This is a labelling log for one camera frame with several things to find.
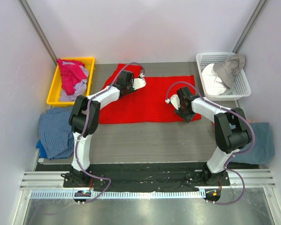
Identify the red t shirt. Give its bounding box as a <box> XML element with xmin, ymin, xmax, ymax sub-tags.
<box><xmin>99</xmin><ymin>63</ymin><xmax>195</xmax><ymax>124</ymax></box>

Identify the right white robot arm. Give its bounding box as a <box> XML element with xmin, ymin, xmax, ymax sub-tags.
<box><xmin>167</xmin><ymin>86</ymin><xmax>255</xmax><ymax>185</ymax></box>

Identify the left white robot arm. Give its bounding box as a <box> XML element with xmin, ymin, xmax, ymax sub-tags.
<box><xmin>62</xmin><ymin>70</ymin><xmax>146</xmax><ymax>187</ymax></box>

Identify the white shirt in basket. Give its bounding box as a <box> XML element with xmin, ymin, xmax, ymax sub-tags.
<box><xmin>202</xmin><ymin>63</ymin><xmax>227</xmax><ymax>96</ymax></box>

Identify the lavender t shirt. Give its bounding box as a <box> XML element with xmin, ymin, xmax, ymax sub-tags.
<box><xmin>59</xmin><ymin>67</ymin><xmax>89</xmax><ymax>102</ymax></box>

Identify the pink t shirt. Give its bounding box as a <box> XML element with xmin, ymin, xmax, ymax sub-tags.
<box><xmin>56</xmin><ymin>59</ymin><xmax>89</xmax><ymax>95</ymax></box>

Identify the grey shirt in basket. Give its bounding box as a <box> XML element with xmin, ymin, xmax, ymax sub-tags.
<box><xmin>213</xmin><ymin>53</ymin><xmax>245</xmax><ymax>89</ymax></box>

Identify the white perforated basket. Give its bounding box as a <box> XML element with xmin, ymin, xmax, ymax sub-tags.
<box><xmin>196</xmin><ymin>52</ymin><xmax>251</xmax><ymax>101</ymax></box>

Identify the yellow plastic bin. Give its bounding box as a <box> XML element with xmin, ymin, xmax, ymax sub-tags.
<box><xmin>46</xmin><ymin>57</ymin><xmax>96</xmax><ymax>107</ymax></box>

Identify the teal folded t shirt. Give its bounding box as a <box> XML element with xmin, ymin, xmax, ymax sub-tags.
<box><xmin>231</xmin><ymin>122</ymin><xmax>275</xmax><ymax>165</ymax></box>

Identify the blue checkered shirt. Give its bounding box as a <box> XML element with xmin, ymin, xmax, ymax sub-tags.
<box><xmin>37</xmin><ymin>107</ymin><xmax>74</xmax><ymax>159</ymax></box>

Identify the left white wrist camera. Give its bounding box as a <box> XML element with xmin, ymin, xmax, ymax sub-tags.
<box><xmin>133</xmin><ymin>73</ymin><xmax>147</xmax><ymax>90</ymax></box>

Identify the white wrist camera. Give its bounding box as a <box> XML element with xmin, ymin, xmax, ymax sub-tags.
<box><xmin>133</xmin><ymin>73</ymin><xmax>147</xmax><ymax>90</ymax></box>
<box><xmin>165</xmin><ymin>94</ymin><xmax>181</xmax><ymax>110</ymax></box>

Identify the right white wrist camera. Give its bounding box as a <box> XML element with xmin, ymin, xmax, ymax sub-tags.
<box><xmin>165</xmin><ymin>94</ymin><xmax>181</xmax><ymax>110</ymax></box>

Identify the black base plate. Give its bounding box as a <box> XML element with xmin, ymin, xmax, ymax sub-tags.
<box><xmin>61</xmin><ymin>162</ymin><xmax>230</xmax><ymax>193</ymax></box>

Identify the white slotted cable duct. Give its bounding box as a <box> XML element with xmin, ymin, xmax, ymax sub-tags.
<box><xmin>30</xmin><ymin>189</ymin><xmax>206</xmax><ymax>200</ymax></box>

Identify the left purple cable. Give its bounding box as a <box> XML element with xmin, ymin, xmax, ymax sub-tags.
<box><xmin>74</xmin><ymin>61</ymin><xmax>148</xmax><ymax>203</ymax></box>

